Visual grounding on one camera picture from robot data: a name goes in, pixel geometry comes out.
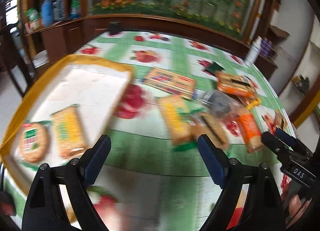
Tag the round biscuit pack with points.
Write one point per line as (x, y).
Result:
(34, 141)

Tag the orange cracker pack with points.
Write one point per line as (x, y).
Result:
(249, 130)

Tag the person's right hand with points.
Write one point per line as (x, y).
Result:
(296, 207)

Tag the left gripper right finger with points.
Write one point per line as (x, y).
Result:
(263, 209)

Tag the orange snack bag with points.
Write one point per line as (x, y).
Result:
(240, 87)

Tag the flat red-striped snack box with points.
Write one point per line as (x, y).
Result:
(171, 82)

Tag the blue jug on shelf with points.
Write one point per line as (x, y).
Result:
(47, 13)

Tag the brown-striped cracker pack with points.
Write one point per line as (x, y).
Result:
(205, 123)

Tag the purple bottles on shelf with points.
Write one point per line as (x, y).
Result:
(266, 46)

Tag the dark green snack packet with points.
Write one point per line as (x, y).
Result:
(212, 68)

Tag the green-white box on shelf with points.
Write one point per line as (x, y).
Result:
(34, 19)

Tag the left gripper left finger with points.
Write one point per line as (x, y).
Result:
(44, 208)

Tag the fruit-pattern green tablecloth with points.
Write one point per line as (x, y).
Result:
(148, 183)

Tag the black cup on table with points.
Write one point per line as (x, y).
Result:
(114, 28)

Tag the yellow cracker pack in tray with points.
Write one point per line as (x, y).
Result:
(68, 132)

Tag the yellow-rimmed white tray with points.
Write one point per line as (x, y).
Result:
(95, 84)

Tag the white spray bottle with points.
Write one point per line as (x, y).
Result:
(253, 52)

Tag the yellow cracker pack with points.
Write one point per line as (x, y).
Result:
(173, 109)
(68, 132)

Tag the wooden cabinet with floral glass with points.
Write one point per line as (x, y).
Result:
(228, 24)

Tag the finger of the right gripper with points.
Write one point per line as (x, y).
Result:
(274, 144)
(290, 141)

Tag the clear plastic snack bag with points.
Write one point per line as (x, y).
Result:
(220, 105)

